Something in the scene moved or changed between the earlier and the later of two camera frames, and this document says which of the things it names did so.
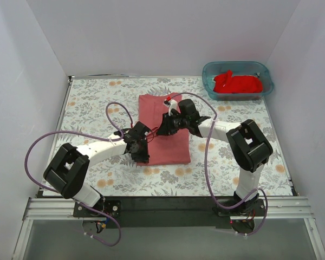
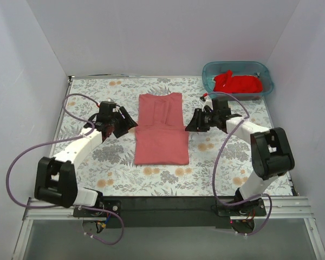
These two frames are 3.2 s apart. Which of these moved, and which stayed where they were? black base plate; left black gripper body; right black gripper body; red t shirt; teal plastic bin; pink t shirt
Moved: left black gripper body; right black gripper body
Stayed: black base plate; red t shirt; pink t shirt; teal plastic bin
